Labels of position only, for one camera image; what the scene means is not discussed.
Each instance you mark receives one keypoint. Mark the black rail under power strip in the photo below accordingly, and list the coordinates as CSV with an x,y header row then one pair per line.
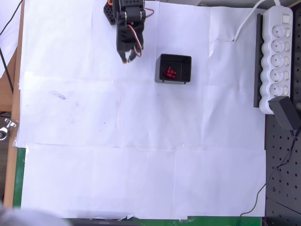
x,y
258,70

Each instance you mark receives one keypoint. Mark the metal clamp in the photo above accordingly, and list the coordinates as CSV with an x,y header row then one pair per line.
x,y
9,123

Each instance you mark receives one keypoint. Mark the green cutting mat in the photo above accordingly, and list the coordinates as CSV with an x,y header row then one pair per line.
x,y
18,176

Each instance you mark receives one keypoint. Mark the dark pegboard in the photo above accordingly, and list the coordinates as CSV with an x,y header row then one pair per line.
x,y
284,176

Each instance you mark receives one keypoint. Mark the white power strip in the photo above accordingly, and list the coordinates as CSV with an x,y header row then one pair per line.
x,y
277,58

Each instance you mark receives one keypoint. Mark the red pieces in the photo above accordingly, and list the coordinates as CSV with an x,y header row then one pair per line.
x,y
168,73

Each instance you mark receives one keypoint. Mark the white paper table cover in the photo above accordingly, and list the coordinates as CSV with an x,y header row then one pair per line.
x,y
141,141

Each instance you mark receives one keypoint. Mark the black power adapter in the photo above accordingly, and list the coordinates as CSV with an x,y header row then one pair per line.
x,y
284,113

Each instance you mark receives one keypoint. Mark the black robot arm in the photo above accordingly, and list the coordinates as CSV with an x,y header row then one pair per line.
x,y
132,10

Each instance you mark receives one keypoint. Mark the grey blurred round object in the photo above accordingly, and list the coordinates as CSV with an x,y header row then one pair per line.
x,y
23,216

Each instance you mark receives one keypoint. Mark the black square bin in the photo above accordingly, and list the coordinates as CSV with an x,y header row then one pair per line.
x,y
187,68

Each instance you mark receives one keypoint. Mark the dark flat device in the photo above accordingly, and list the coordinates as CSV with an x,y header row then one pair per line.
x,y
103,222

